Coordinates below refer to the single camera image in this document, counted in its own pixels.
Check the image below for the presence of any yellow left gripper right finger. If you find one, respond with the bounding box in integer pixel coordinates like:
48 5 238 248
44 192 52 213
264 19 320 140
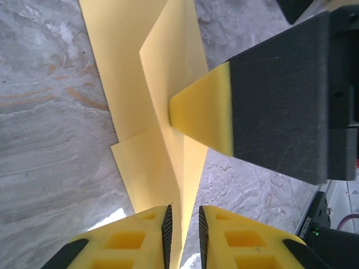
199 205 330 269

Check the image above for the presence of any yellow paper sheet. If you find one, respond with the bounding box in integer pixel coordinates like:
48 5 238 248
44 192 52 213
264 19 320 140
78 0 210 267

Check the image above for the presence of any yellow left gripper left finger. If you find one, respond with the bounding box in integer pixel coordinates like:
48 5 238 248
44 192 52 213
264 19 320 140
42 205 173 269

